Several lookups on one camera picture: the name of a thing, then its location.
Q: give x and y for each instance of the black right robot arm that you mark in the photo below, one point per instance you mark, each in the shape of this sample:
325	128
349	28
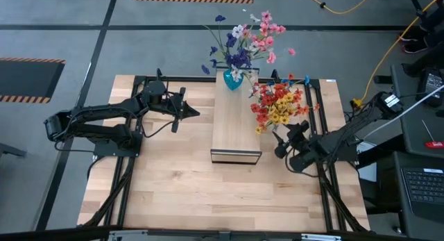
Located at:
350	133

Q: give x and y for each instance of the black aluminium table frame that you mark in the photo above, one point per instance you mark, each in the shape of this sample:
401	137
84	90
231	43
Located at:
180	79

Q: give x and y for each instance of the black crossbar with silver brackets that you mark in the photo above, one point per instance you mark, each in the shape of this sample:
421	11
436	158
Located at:
52	233

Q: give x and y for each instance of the dark furniture leg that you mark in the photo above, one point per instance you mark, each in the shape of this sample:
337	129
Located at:
12	150

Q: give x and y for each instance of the yellow artificial flower bunch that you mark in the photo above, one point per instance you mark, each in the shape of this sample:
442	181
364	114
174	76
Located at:
279	110

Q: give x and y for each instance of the blue glass vase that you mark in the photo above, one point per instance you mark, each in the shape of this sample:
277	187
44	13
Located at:
232	82

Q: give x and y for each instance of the black-framed wooden shelf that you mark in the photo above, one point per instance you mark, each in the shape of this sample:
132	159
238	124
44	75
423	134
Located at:
236	123

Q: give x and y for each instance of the black chair base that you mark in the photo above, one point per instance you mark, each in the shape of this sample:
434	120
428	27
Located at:
423	65

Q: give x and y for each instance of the dark grey side desk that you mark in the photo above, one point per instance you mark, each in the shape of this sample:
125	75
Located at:
409	230
416	137

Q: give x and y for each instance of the person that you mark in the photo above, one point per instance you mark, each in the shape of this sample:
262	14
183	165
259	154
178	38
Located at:
414	46

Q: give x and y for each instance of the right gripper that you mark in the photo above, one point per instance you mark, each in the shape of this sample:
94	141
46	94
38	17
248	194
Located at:
307	150

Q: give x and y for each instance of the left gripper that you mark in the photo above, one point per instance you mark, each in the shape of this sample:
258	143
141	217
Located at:
177	107

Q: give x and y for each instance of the black keyboard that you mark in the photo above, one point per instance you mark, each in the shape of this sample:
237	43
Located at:
425	189

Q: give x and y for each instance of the pink artificial flower bunch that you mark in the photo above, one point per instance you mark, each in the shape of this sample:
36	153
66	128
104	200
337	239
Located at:
268	41

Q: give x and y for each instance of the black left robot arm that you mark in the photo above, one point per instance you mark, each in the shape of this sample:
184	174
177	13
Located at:
104	110

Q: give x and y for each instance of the white artificial flower bunch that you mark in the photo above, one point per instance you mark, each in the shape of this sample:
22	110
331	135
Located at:
238	31

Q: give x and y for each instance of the light blue artificial flower bunch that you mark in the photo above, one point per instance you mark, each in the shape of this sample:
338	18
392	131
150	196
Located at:
307	80

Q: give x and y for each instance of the red artificial flower bunch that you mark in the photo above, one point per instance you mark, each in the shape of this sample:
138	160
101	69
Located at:
267	100

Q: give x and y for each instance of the purple artificial flower bunch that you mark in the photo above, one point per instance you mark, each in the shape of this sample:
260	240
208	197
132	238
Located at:
239	58

